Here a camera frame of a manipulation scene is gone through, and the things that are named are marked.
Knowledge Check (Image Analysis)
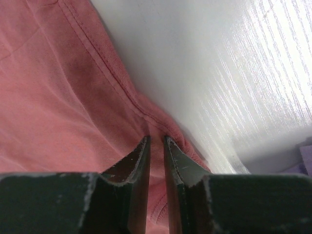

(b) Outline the pink t shirt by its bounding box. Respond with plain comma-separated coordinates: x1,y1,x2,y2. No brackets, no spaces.
0,0,203,234

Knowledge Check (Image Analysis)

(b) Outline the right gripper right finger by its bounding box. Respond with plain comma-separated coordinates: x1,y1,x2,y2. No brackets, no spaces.
164,136,312,234

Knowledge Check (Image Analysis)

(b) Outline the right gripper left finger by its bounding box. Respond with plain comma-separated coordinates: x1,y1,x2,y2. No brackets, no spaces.
0,136,151,234

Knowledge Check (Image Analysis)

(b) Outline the lilac folded t shirt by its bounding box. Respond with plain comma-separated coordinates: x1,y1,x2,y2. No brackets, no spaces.
299,145,312,176

